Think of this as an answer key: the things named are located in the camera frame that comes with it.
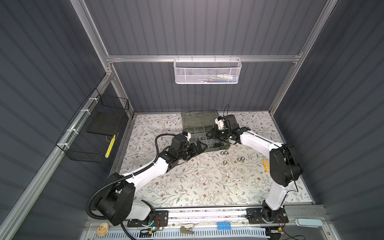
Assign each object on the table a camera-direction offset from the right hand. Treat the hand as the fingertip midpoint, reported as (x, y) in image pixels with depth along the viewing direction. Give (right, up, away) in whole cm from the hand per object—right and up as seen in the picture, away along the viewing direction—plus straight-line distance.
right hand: (209, 136), depth 91 cm
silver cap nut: (+10, -17, +3) cm, 20 cm away
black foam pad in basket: (-56, +8, -13) cm, 58 cm away
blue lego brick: (+5, -41, -21) cm, 47 cm away
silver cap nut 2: (+19, -15, +3) cm, 25 cm away
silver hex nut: (+9, -11, +6) cm, 16 cm away
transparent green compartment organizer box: (-6, +8, +24) cm, 26 cm away
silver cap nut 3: (+22, -15, +3) cm, 26 cm away
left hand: (-4, -6, -9) cm, 12 cm away
